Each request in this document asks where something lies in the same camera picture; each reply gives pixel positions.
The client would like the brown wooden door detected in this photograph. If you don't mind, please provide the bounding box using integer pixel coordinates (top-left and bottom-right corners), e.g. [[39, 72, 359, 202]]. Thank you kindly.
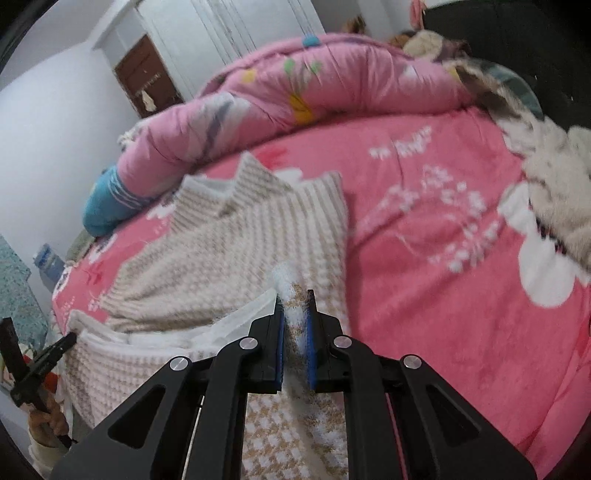
[[113, 34, 185, 118]]

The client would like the white fluffy garment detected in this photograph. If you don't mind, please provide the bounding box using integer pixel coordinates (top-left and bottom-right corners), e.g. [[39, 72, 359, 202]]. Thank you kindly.
[[503, 111, 591, 273]]

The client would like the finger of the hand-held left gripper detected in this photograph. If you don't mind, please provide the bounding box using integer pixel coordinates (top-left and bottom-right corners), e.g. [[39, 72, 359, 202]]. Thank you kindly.
[[1, 318, 22, 371], [28, 331, 78, 372]]

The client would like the beige white houndstooth knit coat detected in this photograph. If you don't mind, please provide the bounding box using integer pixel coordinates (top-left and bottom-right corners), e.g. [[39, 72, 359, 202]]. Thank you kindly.
[[60, 152, 352, 480]]

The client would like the beige garment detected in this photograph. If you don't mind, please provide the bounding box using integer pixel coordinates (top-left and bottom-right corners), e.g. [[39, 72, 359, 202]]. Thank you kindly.
[[402, 30, 467, 61]]

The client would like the blue water jug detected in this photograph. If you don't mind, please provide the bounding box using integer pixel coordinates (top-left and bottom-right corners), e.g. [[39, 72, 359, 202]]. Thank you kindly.
[[33, 244, 65, 291]]

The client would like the teal patterned cloth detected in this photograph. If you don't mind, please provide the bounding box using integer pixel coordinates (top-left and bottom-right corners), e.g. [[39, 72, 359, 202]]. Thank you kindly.
[[0, 235, 49, 342]]

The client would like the black bed headboard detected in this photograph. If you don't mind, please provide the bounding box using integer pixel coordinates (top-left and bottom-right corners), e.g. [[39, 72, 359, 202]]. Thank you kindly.
[[422, 0, 591, 153]]

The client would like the person's left hand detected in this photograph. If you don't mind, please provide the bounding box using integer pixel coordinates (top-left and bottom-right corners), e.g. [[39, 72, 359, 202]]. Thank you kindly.
[[28, 399, 70, 446]]

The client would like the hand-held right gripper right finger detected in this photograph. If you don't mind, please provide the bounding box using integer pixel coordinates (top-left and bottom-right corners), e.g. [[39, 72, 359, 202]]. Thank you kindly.
[[305, 290, 539, 480]]

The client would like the blue striped pillow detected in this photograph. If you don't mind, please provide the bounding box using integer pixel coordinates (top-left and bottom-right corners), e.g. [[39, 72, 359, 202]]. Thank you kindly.
[[82, 166, 153, 236]]

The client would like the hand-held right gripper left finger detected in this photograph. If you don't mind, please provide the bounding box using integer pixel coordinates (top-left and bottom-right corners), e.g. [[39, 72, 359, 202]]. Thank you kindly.
[[48, 295, 283, 480]]

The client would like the grey green cloth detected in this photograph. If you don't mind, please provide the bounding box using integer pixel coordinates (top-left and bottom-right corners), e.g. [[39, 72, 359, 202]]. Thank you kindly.
[[65, 228, 93, 264]]

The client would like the pink floral quilt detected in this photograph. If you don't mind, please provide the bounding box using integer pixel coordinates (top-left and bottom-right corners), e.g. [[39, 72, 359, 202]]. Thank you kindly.
[[115, 30, 476, 204]]

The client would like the pink floral bed blanket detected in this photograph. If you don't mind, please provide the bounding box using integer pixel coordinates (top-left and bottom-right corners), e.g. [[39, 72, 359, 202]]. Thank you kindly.
[[51, 108, 591, 480]]

